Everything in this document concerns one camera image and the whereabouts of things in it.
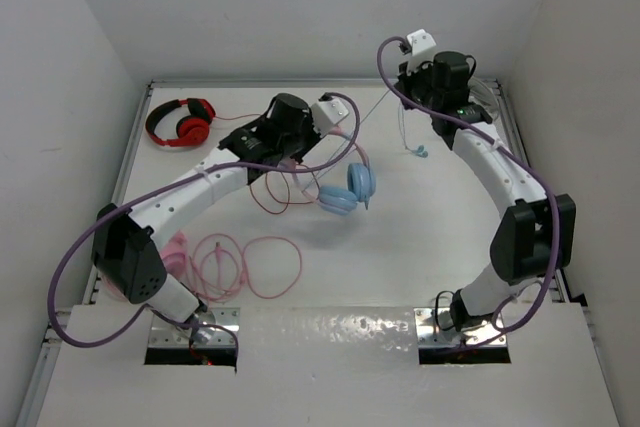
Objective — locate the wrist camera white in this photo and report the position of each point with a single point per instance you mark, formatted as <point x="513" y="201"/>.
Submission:
<point x="327" y="113"/>
<point x="419" y="48"/>

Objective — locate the aluminium frame rail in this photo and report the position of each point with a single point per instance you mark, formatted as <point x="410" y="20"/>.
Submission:
<point x="429" y="229"/>

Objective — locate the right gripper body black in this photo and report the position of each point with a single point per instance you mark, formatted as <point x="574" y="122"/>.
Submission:
<point x="419" y="85"/>

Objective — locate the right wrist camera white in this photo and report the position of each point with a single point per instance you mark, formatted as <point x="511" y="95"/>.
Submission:
<point x="419" y="48"/>

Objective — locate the white grey headphones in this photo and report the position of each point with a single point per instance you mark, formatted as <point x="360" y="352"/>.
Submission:
<point x="485" y="96"/>

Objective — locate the white front cover board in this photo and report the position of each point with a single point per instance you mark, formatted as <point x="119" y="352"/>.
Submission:
<point x="336" y="367"/>

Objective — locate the red black headphones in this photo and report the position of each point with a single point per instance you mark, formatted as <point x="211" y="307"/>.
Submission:
<point x="191" y="131"/>

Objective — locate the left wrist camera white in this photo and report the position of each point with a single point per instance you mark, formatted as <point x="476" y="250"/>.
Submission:
<point x="327" y="113"/>

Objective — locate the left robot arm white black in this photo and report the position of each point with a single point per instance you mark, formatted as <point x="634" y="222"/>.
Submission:
<point x="127" y="244"/>

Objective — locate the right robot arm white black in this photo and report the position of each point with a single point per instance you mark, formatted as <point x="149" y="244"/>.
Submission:
<point x="535" y="231"/>

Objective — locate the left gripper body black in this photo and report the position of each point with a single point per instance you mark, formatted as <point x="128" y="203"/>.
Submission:
<point x="295" y="144"/>

